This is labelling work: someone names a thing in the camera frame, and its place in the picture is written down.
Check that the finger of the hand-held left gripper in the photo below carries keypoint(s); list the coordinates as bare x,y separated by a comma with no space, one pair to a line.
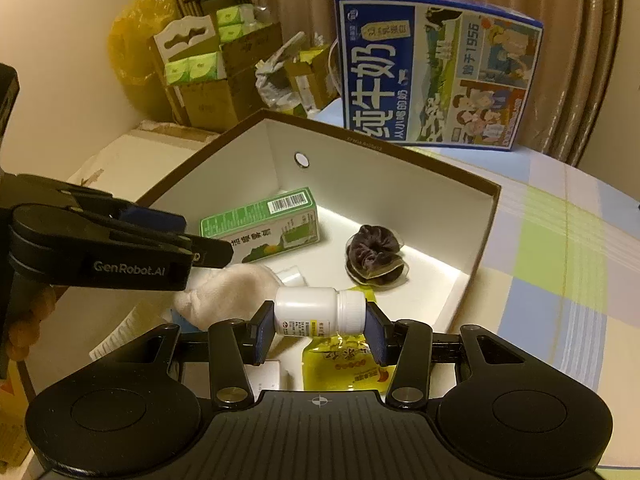
210,254
150,219

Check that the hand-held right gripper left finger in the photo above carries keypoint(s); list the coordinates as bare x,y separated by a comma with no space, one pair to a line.
262,335

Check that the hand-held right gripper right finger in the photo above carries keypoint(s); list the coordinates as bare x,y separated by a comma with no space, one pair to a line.
375,335

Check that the white sock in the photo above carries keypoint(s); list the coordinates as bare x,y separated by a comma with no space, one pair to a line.
225,295

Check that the yellow snack pouch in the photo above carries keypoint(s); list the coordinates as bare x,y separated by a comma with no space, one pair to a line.
340,365

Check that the white pill bottle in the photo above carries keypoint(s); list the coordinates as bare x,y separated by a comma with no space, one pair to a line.
310,310

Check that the green medicine box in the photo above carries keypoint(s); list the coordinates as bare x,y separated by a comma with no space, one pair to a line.
260,220

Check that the dark scrunchie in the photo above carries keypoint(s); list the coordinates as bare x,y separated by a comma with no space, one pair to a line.
372,255

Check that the brown storage box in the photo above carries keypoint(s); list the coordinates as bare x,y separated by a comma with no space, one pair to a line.
400,185

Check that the person's left hand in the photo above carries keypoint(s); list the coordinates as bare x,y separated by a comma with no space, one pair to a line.
32,317

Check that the cardboard box with white flap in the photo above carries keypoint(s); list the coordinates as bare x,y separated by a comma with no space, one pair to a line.
200,102

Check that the stack of green tissue packs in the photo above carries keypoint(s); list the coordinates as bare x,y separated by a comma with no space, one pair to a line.
235,22
192,67

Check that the yellow plastic bag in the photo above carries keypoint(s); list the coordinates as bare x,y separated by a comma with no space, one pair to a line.
135,50

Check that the crumpled clear plastic bag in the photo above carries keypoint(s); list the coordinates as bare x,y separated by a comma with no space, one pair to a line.
272,85

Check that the checkered tablecloth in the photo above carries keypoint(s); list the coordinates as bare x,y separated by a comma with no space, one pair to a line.
550,285

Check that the brown cardboard box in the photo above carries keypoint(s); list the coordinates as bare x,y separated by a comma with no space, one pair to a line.
250,60

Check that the blue milk carton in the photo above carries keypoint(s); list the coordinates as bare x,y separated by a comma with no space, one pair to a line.
380,85

